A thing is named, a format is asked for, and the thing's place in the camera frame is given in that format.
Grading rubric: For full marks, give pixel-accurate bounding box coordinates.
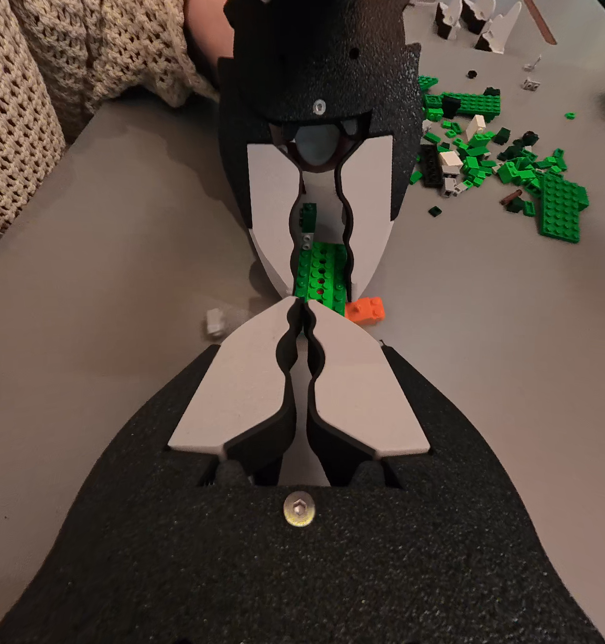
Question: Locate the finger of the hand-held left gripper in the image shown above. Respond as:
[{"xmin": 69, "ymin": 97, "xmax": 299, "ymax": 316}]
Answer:
[
  {"xmin": 334, "ymin": 135, "xmax": 397, "ymax": 299},
  {"xmin": 246, "ymin": 143, "xmax": 306, "ymax": 298}
]

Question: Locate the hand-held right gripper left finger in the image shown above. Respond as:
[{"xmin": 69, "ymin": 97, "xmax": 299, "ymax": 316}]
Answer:
[{"xmin": 168, "ymin": 296, "xmax": 303, "ymax": 475}]

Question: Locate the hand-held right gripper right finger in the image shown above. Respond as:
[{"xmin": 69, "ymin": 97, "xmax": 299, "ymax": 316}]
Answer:
[{"xmin": 305, "ymin": 300, "xmax": 431, "ymax": 475}]

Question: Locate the green lego build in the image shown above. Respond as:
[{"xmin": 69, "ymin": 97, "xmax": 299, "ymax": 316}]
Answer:
[{"xmin": 292, "ymin": 203, "xmax": 354, "ymax": 318}]

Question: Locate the person's left forearm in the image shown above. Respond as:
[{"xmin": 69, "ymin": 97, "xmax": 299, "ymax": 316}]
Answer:
[{"xmin": 11, "ymin": 0, "xmax": 235, "ymax": 109}]

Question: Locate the pile of loose lego pieces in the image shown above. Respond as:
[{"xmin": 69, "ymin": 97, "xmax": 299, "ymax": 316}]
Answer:
[{"xmin": 408, "ymin": 74, "xmax": 591, "ymax": 245}]

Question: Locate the orange brick separator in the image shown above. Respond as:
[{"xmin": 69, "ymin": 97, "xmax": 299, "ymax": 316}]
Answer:
[{"xmin": 344, "ymin": 297, "xmax": 387, "ymax": 327}]

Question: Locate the brown strip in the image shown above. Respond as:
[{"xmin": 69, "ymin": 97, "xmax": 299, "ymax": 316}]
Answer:
[{"xmin": 524, "ymin": 0, "xmax": 558, "ymax": 46}]

